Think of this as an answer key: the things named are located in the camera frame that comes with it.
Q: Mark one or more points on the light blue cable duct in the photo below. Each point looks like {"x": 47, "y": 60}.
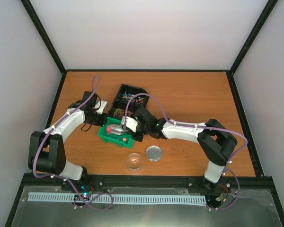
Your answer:
{"x": 124, "y": 199}

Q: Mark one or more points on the silver jar lid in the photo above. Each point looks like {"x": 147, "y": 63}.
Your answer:
{"x": 153, "y": 153}

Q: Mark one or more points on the metal scoop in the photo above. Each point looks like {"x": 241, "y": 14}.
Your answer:
{"x": 115, "y": 129}

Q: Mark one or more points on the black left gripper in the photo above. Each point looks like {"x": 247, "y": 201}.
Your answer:
{"x": 102, "y": 123}

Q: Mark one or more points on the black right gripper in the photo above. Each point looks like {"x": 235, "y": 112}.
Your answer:
{"x": 139, "y": 138}

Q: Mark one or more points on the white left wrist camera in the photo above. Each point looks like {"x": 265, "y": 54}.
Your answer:
{"x": 101, "y": 106}

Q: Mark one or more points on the green plastic bin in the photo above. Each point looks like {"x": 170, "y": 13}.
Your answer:
{"x": 117, "y": 140}

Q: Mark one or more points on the black plastic bin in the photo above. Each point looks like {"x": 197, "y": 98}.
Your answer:
{"x": 127, "y": 100}

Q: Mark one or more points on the clear plastic jar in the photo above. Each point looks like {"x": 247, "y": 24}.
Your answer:
{"x": 134, "y": 162}

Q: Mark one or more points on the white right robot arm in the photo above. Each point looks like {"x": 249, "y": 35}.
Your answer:
{"x": 215, "y": 141}

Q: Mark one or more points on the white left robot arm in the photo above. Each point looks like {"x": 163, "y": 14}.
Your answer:
{"x": 47, "y": 155}

